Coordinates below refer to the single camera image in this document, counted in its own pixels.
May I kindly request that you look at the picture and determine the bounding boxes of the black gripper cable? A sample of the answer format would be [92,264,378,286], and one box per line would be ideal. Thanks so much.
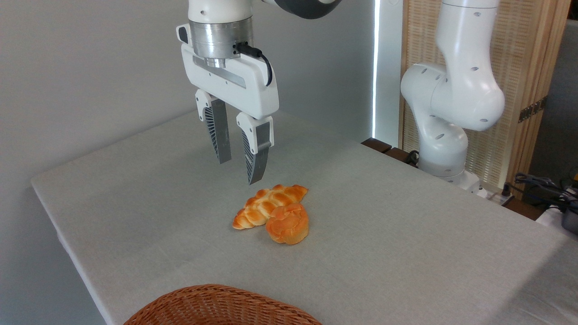
[235,42,274,87]

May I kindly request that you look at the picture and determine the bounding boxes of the braided golden bread loaf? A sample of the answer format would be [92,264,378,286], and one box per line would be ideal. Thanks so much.
[233,184,309,230]

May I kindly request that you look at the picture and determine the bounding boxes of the round orange bread roll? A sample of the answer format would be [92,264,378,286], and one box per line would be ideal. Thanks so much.
[266,203,310,246]

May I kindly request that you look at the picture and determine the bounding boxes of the vertical white light strip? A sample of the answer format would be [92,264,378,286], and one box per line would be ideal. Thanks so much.
[373,0,380,139]

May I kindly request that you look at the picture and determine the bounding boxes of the brown wicker basket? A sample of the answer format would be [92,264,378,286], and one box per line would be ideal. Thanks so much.
[123,284,322,325]

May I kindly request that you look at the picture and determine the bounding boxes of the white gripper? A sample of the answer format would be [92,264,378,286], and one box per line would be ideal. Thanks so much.
[181,44,280,186]

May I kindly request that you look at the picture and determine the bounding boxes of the black screen hinge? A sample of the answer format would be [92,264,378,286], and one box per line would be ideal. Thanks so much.
[518,96,548,123]

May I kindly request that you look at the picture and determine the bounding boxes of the bundle of black cables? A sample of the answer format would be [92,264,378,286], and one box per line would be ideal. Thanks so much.
[502,173,578,210]

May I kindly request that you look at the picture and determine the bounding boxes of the grey tablecloth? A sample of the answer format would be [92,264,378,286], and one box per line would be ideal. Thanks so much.
[31,108,578,325]

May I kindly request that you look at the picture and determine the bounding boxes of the dark wooden side table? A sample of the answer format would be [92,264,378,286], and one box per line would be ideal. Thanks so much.
[361,137,421,168]

